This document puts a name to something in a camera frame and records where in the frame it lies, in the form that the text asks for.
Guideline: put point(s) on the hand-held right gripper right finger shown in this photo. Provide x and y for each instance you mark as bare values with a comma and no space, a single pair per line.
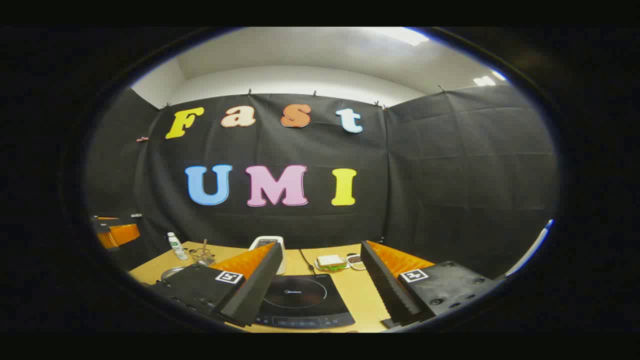
385,285

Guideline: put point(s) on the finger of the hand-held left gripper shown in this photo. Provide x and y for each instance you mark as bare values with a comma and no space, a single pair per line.
120,235

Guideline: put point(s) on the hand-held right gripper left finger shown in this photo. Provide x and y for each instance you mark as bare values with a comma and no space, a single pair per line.
260,285

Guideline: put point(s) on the black induction cooktop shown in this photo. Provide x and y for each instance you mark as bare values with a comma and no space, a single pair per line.
305,295

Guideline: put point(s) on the small dish of beans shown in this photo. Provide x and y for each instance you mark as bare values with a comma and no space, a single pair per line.
356,261

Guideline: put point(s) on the white toaster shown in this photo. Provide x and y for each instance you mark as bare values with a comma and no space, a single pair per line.
279,245

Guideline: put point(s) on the white drink bottle green cap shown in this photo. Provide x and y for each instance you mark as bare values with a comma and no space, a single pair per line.
177,247

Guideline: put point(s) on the sandwich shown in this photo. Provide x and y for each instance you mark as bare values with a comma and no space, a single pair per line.
331,261

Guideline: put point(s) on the ceiling light panel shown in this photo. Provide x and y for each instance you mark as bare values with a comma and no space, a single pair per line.
487,79

